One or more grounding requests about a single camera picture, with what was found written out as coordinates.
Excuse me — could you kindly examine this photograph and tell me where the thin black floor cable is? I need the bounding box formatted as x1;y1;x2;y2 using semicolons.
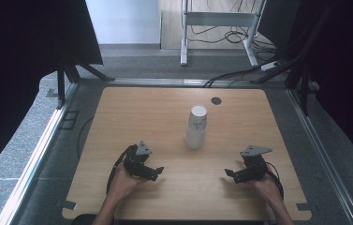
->
76;115;95;159

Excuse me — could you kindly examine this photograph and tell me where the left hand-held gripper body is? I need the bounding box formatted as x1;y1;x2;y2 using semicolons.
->
123;140;154;180

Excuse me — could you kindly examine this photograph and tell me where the dark curtain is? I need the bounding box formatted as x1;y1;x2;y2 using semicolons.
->
257;0;353;173
0;0;104;186

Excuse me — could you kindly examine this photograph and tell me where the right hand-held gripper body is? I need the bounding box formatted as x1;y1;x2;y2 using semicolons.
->
240;145;273;183

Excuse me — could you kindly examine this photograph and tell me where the white power strip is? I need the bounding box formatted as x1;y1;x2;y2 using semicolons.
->
259;60;281;72

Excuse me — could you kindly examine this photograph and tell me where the white metal table frame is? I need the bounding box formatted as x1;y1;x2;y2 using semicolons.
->
179;0;267;68

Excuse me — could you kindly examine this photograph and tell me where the plain white paper cup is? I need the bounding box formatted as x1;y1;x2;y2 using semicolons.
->
184;125;208;150

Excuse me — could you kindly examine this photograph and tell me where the black tripod stand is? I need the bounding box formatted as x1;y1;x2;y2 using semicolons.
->
55;54;116;111

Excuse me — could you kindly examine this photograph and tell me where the printed white paper cup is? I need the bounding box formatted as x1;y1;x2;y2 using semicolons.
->
187;104;209;132

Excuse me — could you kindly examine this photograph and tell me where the person's right hand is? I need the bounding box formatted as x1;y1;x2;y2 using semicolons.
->
249;172;284;204

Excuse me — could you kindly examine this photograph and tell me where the black metal stand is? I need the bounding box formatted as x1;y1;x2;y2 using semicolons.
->
250;6;334;116

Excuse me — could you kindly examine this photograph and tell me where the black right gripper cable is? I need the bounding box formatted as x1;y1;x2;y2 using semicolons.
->
264;161;285;201

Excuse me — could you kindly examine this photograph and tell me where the tangle of black floor cables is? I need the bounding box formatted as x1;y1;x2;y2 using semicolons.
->
186;0;287;88

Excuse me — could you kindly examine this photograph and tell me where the aluminium floor rail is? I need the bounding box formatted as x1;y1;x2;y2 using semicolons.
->
111;78;287;88
0;82;79;225
286;88;353;225

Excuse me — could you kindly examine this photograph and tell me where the person's left hand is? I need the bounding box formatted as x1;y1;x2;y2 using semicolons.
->
109;162;144;202

